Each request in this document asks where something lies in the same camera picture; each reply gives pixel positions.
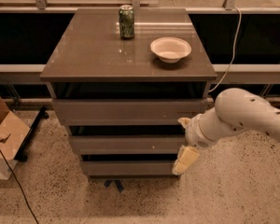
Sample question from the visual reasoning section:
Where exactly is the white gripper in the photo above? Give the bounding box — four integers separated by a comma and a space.
172, 114, 216, 175

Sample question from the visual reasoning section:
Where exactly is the grey drawer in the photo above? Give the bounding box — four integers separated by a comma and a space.
69, 135, 185, 155
52, 99, 207, 126
80, 161, 174, 176

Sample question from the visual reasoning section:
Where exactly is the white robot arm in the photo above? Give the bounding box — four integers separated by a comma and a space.
172, 88, 280, 175

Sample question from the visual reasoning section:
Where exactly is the grey drawer cabinet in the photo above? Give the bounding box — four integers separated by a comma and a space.
40, 8, 216, 179

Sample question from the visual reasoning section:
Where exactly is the grey bottom drawer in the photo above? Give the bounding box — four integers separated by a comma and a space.
80, 161, 174, 176

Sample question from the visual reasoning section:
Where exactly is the grey top drawer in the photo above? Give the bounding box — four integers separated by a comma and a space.
52, 99, 207, 126

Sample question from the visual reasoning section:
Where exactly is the open cardboard box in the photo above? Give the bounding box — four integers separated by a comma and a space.
0, 97, 30, 180

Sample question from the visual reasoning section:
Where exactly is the white paper bowl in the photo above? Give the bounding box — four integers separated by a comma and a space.
150, 37, 191, 63

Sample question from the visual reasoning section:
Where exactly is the green soda can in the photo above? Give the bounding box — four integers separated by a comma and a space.
119, 5, 134, 39

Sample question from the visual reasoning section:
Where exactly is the black stand leg left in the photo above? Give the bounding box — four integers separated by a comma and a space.
14, 106, 49, 162

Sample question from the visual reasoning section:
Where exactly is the metal window railing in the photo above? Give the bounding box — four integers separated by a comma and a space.
0, 0, 280, 84

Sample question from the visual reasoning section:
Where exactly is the white cable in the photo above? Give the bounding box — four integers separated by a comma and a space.
207, 7, 243, 94

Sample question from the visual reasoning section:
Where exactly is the black floor cable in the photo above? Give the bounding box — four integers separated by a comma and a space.
0, 134, 40, 224

